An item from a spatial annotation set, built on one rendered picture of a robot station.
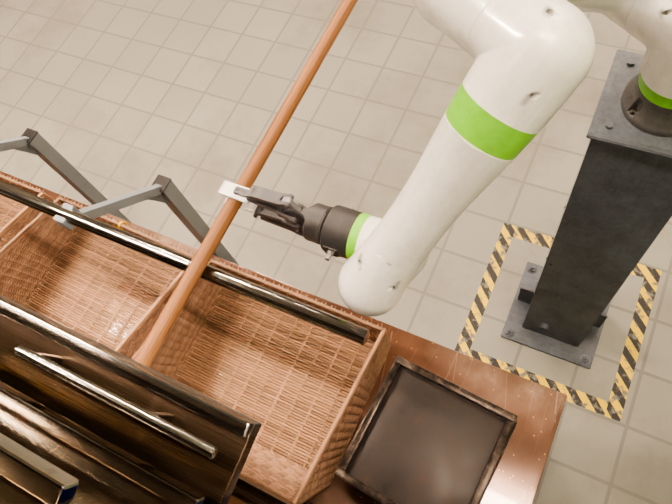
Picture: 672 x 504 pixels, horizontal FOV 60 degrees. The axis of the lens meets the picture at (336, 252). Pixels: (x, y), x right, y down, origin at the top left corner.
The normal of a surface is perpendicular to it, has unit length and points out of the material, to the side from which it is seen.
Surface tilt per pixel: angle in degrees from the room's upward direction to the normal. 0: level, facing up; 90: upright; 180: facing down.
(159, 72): 0
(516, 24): 31
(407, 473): 0
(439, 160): 53
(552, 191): 0
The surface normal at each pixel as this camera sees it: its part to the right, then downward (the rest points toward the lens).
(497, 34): -0.80, 0.11
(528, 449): -0.17, -0.42
